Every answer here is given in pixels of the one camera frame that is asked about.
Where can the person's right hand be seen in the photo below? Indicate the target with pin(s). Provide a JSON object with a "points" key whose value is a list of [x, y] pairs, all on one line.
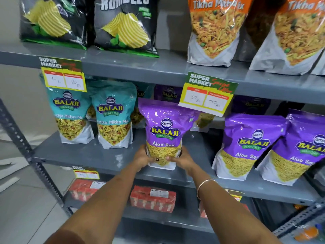
{"points": [[185, 162]]}

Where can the person's left hand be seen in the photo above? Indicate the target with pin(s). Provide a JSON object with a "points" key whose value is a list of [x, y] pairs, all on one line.
{"points": [[141, 160]]}

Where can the person's right thumb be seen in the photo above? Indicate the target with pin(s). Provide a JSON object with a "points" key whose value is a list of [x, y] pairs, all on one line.
{"points": [[172, 159]]}

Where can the person's left thumb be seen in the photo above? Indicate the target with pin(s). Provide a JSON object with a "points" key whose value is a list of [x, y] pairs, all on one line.
{"points": [[152, 160]]}

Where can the purple snack pouch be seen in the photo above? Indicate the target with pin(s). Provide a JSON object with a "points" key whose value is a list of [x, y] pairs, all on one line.
{"points": [[250, 139], [167, 93], [297, 149], [250, 105], [165, 119]]}

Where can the person's left forearm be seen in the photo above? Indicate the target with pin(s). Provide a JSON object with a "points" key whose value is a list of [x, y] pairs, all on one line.
{"points": [[101, 208]]}

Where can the person's right forearm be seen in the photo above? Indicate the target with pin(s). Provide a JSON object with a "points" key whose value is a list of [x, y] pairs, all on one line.
{"points": [[228, 213]]}

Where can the red carton pack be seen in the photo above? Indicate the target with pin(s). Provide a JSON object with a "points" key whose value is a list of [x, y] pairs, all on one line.
{"points": [[153, 199], [83, 189]]}

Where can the thin metal bangle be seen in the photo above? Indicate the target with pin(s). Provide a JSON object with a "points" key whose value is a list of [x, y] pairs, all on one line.
{"points": [[204, 184]]}

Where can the teal snack mix pouch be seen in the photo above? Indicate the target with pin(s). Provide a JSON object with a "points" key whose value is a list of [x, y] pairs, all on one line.
{"points": [[142, 93], [114, 116], [68, 116]]}

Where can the green yellow price tag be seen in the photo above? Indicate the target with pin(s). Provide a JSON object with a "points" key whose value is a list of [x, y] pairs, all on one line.
{"points": [[236, 196], [86, 173], [63, 76], [207, 93]]}

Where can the grey metal shelf rack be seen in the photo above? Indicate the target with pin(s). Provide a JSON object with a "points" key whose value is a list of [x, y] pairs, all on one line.
{"points": [[162, 71]]}

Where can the orange snack mix pouch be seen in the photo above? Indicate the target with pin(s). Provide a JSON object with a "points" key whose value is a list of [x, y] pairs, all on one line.
{"points": [[292, 38], [215, 30]]}

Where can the black potato chips bag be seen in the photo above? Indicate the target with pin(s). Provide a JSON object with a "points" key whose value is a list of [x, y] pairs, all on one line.
{"points": [[127, 25], [53, 20]]}

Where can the white cardboard piece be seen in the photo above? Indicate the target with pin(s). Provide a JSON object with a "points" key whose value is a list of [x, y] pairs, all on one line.
{"points": [[9, 184], [12, 166]]}

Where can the orange bottle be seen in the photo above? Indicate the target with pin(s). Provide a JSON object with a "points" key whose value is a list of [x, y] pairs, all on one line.
{"points": [[306, 234]]}

